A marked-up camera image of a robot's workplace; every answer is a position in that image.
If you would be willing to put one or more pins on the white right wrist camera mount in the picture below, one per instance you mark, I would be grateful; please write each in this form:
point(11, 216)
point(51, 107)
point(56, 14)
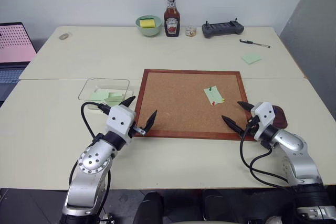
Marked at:
point(265, 116)

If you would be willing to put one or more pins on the wood-framed cork board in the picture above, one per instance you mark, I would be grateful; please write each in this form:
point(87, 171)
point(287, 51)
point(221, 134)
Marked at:
point(178, 98)

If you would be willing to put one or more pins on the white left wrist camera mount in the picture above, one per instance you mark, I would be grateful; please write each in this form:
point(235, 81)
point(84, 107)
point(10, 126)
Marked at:
point(119, 119)

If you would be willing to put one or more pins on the clear glass tray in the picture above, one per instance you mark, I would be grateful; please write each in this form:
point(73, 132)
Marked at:
point(105, 83)

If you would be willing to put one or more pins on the open laptop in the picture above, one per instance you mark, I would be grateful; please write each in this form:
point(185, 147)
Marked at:
point(14, 43)

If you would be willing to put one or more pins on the dark brown wooden dish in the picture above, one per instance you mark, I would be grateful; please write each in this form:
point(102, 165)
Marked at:
point(281, 117)

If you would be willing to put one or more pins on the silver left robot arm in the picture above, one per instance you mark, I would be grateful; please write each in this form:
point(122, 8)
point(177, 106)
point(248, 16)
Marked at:
point(89, 161)

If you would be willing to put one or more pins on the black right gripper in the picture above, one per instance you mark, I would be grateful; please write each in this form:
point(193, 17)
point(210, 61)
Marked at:
point(253, 126)

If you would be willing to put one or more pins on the pale green bowl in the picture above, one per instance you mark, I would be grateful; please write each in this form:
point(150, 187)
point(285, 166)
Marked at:
point(148, 31)

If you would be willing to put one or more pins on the dark grey remote controller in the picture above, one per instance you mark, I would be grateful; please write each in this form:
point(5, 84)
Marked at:
point(222, 29)

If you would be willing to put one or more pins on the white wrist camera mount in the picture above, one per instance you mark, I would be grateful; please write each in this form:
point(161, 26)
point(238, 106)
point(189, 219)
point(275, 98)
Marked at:
point(119, 119)
point(265, 116)

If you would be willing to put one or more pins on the clear tape roll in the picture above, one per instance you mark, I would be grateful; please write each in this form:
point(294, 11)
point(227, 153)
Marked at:
point(64, 36)

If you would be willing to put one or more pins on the yellow sponge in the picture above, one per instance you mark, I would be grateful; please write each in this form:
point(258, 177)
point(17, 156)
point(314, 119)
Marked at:
point(147, 23)

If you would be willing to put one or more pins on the small clear jar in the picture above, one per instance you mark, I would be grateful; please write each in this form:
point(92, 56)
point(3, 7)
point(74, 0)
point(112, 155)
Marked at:
point(190, 31)

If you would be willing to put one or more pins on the green sticky note pad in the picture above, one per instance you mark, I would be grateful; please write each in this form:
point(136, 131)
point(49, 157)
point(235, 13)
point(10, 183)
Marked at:
point(251, 58)

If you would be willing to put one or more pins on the black pen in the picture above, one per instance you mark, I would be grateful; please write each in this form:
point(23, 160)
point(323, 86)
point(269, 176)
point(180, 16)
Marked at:
point(254, 43)

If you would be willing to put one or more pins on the dark rounded shape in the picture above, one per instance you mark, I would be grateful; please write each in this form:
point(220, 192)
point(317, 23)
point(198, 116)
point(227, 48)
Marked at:
point(218, 207)
point(148, 208)

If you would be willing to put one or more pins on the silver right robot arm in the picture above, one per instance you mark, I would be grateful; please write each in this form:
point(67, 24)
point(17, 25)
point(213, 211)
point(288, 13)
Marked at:
point(296, 153)

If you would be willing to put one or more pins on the ketchup bottle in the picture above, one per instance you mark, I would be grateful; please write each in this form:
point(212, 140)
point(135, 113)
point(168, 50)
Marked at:
point(172, 20)

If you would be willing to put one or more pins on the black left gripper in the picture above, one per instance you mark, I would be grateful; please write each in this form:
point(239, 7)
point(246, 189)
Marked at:
point(138, 130)

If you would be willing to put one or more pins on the green paper note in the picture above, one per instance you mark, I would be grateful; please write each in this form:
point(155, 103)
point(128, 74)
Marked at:
point(113, 100)
point(214, 94)
point(116, 94)
point(99, 95)

